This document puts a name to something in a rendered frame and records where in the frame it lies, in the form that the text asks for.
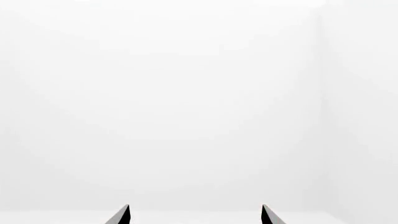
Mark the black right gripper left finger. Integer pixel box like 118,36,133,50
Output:
104,203,131,224

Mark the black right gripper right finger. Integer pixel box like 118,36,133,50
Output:
261,203,287,224

